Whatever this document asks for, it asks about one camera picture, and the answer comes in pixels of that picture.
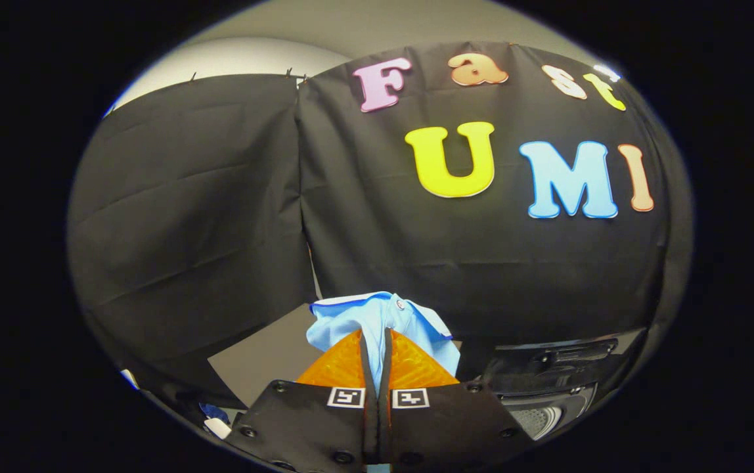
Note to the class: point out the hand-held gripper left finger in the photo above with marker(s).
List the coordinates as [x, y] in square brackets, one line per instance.
[305, 427]

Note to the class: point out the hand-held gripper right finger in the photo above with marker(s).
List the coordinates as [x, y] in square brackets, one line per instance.
[449, 427]

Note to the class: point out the light blue polo shirt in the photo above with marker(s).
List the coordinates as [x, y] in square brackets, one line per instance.
[351, 318]

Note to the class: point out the grey cabinet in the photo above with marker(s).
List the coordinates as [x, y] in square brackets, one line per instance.
[265, 355]

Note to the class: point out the small white object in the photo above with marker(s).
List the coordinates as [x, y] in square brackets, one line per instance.
[217, 428]

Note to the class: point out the dark blue object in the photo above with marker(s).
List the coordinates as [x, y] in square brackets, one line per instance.
[213, 412]

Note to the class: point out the black backdrop cloth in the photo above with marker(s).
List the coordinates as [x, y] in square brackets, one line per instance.
[416, 263]

